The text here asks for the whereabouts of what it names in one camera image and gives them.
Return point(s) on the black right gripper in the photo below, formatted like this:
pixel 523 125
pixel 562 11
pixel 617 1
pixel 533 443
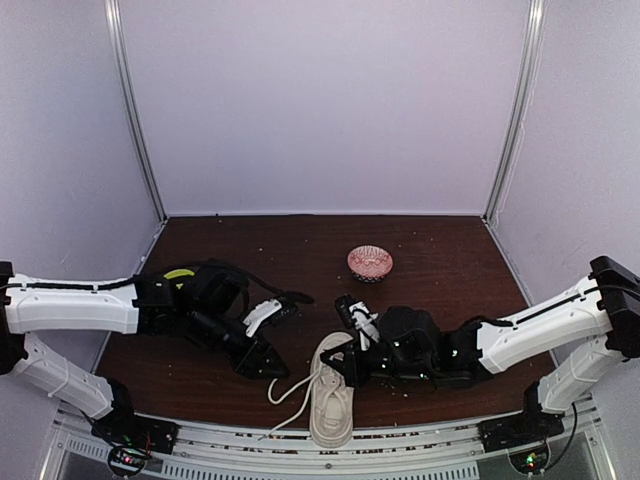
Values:
pixel 358 377

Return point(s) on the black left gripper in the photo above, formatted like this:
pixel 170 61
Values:
pixel 250 365

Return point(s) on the white canvas sneaker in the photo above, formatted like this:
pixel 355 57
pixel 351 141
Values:
pixel 331 410

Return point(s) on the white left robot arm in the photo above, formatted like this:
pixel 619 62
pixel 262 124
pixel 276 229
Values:
pixel 30 305

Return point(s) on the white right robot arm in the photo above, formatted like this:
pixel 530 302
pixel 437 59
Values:
pixel 601 309

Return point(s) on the lime green bowl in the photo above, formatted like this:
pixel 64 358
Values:
pixel 178 277

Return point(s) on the red patterned bowl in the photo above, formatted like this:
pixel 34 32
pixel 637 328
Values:
pixel 369 263

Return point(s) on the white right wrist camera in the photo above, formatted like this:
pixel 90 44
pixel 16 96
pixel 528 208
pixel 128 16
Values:
pixel 356 315

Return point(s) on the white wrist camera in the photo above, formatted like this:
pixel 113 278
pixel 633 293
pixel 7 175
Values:
pixel 259 314
pixel 356 315

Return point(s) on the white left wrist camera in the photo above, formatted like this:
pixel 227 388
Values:
pixel 259 314

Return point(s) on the aluminium frame rail left side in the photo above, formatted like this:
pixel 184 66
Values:
pixel 151 244

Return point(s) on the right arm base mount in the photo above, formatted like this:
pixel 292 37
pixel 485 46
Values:
pixel 524 436

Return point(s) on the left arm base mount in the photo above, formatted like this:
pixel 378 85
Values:
pixel 132 438

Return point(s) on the aluminium frame post back left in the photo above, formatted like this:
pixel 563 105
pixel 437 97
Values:
pixel 116 32

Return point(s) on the aluminium frame post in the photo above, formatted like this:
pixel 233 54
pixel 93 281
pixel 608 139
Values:
pixel 116 32
pixel 522 97

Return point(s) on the aluminium frame post back right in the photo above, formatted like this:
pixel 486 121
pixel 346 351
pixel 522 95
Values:
pixel 522 97

